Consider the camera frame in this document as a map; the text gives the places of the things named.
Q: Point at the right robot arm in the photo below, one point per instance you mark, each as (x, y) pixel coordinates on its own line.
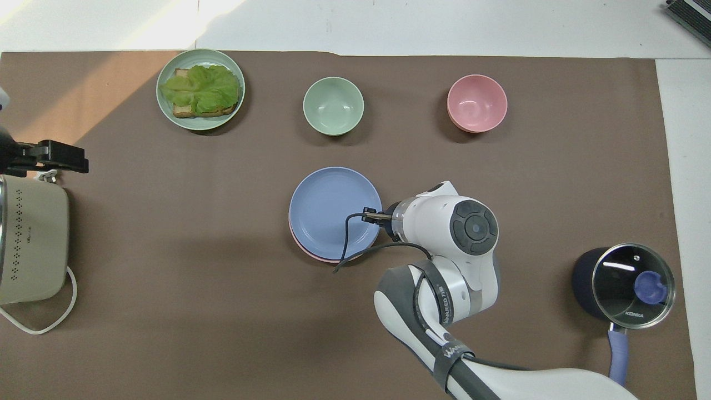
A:
(439, 222)

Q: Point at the glass lid with blue knob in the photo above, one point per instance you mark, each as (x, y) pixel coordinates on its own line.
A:
(633, 286)

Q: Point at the green plate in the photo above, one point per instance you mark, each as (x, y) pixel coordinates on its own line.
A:
(166, 108)

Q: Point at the toasted bread slice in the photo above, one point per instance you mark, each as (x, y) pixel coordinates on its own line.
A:
(186, 111)

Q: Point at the dark blue pot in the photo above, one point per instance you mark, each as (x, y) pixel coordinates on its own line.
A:
(582, 278)

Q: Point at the beige toaster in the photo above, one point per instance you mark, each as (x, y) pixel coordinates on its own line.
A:
(33, 239)

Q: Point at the green bowl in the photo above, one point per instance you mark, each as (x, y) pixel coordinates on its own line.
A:
(333, 105)

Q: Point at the pink bowl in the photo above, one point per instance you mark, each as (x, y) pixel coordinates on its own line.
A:
(476, 103)

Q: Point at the green lettuce leaf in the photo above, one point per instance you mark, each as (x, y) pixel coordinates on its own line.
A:
(205, 86)

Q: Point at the blue plate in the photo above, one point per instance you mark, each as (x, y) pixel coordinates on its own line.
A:
(325, 208)

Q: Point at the grey ribbed device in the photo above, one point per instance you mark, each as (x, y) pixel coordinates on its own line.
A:
(691, 14)

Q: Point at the pink plate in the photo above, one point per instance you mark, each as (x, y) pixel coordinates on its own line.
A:
(319, 258)

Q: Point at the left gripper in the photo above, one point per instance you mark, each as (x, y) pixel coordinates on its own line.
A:
(6, 153)

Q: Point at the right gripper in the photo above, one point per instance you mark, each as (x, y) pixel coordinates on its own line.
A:
(390, 229)

